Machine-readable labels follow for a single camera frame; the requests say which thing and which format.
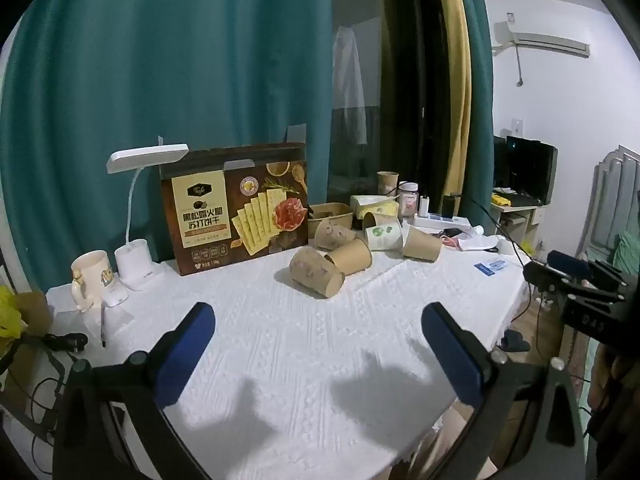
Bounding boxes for white textured tablecloth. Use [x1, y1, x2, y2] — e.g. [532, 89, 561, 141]
[44, 220, 532, 480]

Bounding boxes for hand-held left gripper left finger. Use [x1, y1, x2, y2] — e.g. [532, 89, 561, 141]
[52, 301, 217, 480]

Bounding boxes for brown cracker box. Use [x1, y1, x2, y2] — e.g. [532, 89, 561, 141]
[159, 142, 310, 277]

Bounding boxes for large patterned paper cup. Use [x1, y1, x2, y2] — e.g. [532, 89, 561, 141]
[289, 245, 346, 299]

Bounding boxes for black monitor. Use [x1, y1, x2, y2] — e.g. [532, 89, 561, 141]
[504, 134, 559, 206]

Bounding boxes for tall brown paper cup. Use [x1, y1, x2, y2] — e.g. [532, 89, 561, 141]
[376, 171, 400, 197]

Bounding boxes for pink jar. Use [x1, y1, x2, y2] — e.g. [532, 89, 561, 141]
[398, 181, 420, 216]

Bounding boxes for narrow teal curtain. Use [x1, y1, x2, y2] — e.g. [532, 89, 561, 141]
[452, 0, 497, 223]

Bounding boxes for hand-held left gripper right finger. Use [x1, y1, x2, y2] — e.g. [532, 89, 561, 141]
[421, 302, 589, 480]

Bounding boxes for cream cartoon mug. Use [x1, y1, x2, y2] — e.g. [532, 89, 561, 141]
[69, 249, 119, 314]

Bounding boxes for wide teal curtain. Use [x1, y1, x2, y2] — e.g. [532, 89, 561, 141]
[0, 0, 335, 306]

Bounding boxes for yellow tissue box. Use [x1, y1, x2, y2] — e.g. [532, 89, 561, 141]
[349, 193, 400, 220]

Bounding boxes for white air conditioner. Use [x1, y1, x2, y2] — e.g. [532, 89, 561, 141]
[492, 20, 591, 59]

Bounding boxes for black table cable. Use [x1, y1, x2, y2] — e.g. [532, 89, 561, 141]
[467, 197, 532, 262]

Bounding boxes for white computer desk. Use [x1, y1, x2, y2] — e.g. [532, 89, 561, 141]
[489, 202, 549, 252]

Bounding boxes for small patterned paper cup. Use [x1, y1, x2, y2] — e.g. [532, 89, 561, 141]
[314, 218, 357, 252]

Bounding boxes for white papers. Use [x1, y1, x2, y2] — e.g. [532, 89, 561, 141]
[456, 232, 501, 252]

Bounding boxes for black charger cable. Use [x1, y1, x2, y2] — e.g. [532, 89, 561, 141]
[41, 332, 89, 355]

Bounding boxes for white desk lamp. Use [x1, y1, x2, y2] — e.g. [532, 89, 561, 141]
[106, 143, 190, 292]

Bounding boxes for brown paper bowl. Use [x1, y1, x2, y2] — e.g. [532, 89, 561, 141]
[307, 202, 354, 239]

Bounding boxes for white power strip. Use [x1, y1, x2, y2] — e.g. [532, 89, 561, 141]
[413, 213, 471, 229]

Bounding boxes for brown paper bag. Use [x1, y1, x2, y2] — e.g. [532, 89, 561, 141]
[14, 291, 54, 337]

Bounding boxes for yellow plastic bag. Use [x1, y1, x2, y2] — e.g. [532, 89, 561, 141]
[0, 284, 29, 339]

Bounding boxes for grey bed headboard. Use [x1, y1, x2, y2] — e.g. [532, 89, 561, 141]
[574, 144, 640, 267]

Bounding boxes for yellow curtain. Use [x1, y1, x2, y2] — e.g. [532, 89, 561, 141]
[429, 0, 474, 211]

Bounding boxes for white green paper cup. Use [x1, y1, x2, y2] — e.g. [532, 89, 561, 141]
[364, 223, 404, 252]

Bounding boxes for green pillow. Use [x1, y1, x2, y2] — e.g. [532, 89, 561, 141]
[612, 231, 640, 277]

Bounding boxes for black metal frame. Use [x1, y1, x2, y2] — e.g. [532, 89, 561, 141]
[0, 349, 67, 448]

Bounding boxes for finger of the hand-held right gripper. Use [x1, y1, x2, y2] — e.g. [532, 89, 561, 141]
[546, 250, 592, 279]
[523, 262, 571, 305]

